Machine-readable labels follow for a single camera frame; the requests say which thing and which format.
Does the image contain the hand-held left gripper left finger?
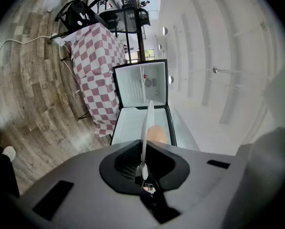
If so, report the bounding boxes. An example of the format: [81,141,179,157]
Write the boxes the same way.
[12,139,164,229]

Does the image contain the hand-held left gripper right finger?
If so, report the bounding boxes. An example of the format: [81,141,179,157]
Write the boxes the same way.
[146,141,248,229]

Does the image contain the brown bread roll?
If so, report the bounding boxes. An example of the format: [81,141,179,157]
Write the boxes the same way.
[148,125,168,145]

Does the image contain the white round plate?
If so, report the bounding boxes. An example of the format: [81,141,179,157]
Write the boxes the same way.
[140,100,155,181]

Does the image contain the black mini fridge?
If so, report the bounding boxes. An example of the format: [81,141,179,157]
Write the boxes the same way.
[110,58,178,148]

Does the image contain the person's white shoe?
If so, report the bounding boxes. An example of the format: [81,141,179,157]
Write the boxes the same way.
[1,146,17,162]

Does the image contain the person's black trousers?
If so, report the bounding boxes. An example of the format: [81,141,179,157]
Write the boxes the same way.
[0,138,20,199]

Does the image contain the metal ceiling sprinkler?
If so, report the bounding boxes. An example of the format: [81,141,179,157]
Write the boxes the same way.
[212,66,242,74]

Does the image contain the pink white checkered tablecloth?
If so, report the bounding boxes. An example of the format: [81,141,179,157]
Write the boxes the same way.
[66,22,128,138]

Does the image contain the white power strip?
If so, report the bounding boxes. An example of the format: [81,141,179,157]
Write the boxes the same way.
[51,33,66,47]

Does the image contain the white power cable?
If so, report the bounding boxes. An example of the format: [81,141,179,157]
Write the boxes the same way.
[0,35,53,62]

